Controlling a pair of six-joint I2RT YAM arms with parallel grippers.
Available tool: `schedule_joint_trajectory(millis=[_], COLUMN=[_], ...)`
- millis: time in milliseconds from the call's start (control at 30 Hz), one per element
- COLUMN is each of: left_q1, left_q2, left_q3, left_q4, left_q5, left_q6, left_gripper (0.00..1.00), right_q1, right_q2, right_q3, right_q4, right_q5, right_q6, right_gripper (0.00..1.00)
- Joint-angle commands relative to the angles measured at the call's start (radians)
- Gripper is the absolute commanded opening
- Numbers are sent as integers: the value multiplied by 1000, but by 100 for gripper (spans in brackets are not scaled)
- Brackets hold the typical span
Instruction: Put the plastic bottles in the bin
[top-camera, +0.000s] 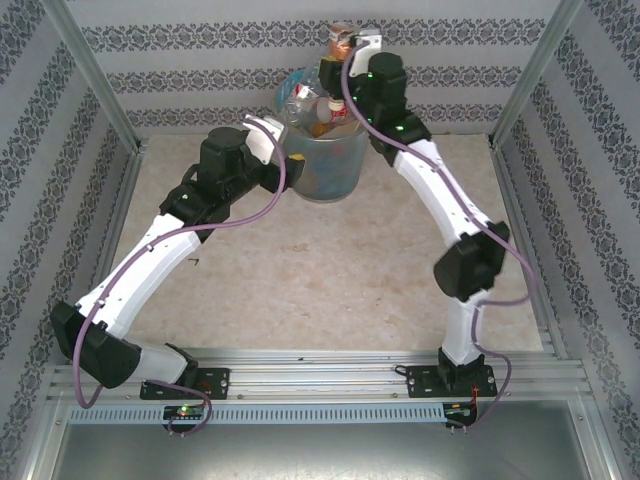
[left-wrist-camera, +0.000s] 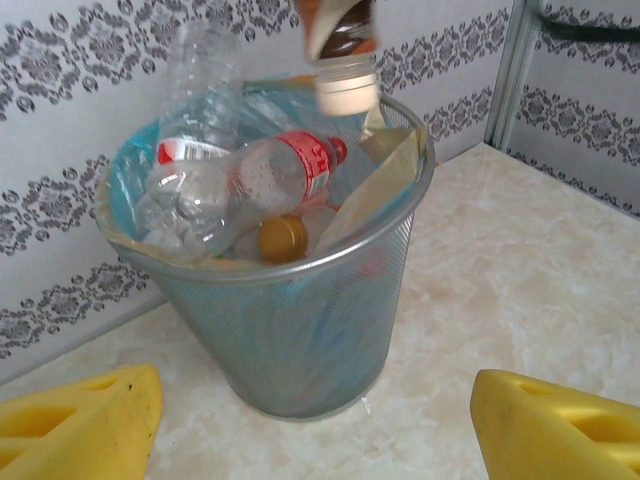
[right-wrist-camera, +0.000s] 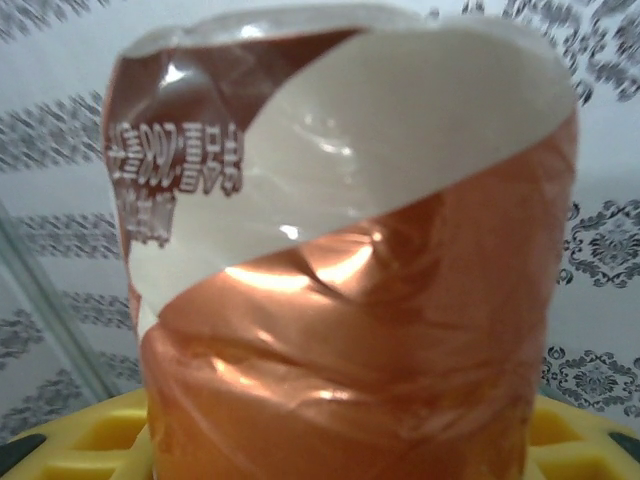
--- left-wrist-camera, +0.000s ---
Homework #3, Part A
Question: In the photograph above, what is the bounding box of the large red label cola bottle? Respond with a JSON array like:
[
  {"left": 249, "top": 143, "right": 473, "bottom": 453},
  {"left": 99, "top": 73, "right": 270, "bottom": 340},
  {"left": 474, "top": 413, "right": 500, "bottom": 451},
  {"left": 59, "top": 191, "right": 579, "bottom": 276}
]
[{"left": 135, "top": 130, "right": 350, "bottom": 257}]

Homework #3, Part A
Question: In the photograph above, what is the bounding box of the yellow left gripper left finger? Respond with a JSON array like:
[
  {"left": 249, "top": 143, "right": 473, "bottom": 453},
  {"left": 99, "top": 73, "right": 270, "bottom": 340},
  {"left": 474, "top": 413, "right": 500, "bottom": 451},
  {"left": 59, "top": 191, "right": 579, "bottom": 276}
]
[{"left": 0, "top": 364, "right": 165, "bottom": 480}]

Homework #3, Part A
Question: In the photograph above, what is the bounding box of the translucent yellow bin liner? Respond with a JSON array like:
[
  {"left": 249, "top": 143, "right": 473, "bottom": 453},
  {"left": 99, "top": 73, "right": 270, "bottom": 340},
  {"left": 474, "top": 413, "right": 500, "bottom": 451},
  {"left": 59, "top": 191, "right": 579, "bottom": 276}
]
[{"left": 97, "top": 97, "right": 430, "bottom": 274}]

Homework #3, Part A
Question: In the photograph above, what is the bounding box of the grey metal mesh bin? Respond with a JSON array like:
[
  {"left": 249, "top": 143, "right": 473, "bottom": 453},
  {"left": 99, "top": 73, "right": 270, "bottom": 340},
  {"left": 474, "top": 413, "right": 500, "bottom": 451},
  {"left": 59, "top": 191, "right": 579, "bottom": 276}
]
[{"left": 97, "top": 74, "right": 437, "bottom": 425}]

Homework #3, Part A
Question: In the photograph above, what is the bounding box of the small bottle gold cap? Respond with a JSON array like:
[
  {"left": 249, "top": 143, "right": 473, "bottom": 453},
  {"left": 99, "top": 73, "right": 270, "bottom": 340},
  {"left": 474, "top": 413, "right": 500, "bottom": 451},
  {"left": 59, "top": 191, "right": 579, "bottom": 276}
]
[{"left": 257, "top": 214, "right": 310, "bottom": 265}]

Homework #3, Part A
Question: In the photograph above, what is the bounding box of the brown label bottle cream cap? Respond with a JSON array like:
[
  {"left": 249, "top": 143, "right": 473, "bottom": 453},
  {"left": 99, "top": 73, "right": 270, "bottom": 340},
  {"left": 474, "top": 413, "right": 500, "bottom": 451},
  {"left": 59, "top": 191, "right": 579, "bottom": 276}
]
[{"left": 295, "top": 0, "right": 381, "bottom": 117}]

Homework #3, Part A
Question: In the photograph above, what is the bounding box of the aluminium frame post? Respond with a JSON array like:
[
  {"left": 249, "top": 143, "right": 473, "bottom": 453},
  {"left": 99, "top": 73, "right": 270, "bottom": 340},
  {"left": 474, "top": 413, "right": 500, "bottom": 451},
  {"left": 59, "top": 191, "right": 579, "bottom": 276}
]
[{"left": 482, "top": 0, "right": 547, "bottom": 151}]

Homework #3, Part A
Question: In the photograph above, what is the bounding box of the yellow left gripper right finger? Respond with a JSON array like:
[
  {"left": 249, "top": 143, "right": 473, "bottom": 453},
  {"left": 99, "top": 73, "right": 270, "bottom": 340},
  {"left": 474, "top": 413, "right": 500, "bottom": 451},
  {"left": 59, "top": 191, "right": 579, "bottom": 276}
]
[{"left": 469, "top": 368, "right": 640, "bottom": 480}]

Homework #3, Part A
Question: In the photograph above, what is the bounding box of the clear bottle red white label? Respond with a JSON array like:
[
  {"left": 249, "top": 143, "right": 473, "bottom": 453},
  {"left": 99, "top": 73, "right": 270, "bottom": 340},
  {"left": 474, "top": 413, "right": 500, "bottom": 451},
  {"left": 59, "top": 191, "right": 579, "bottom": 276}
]
[{"left": 157, "top": 22, "right": 244, "bottom": 169}]

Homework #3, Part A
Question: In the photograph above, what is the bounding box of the blue plastic bin liner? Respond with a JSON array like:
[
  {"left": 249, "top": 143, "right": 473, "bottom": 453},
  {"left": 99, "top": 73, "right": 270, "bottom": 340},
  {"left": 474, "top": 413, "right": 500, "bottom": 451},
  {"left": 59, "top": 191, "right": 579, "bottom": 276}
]
[{"left": 99, "top": 74, "right": 426, "bottom": 261}]

